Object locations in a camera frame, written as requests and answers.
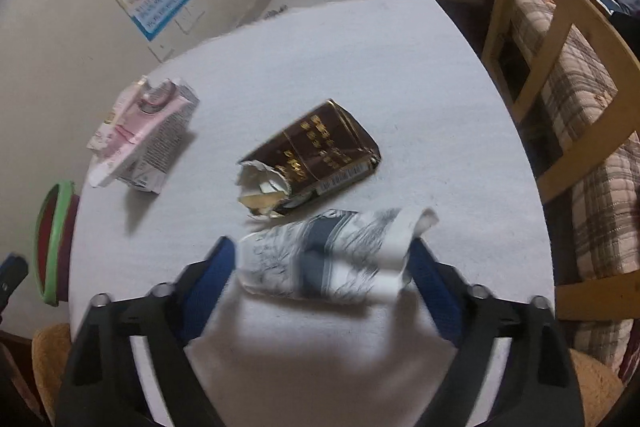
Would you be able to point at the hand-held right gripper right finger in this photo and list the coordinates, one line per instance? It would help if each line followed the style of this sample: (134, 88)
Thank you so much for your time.
(435, 287)

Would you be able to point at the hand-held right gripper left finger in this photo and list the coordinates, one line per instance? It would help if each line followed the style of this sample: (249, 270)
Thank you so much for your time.
(217, 272)

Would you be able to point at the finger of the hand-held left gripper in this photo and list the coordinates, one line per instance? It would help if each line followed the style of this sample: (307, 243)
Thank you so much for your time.
(12, 269)

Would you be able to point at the green-rimmed red bin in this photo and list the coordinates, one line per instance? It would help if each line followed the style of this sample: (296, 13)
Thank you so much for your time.
(52, 242)

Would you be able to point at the white and blue carton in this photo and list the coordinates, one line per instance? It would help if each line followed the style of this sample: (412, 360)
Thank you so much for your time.
(320, 257)

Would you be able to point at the pink carton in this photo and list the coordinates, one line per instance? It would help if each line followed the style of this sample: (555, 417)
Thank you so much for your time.
(145, 137)

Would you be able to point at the brown and gold torn packet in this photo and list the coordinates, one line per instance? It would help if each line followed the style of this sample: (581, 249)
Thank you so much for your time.
(320, 147)

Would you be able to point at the brown plaid mattress cover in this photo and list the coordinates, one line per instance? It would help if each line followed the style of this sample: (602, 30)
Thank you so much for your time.
(605, 187)

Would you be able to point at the white wall outlet plate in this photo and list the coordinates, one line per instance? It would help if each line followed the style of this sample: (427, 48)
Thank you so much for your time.
(190, 18)
(162, 51)

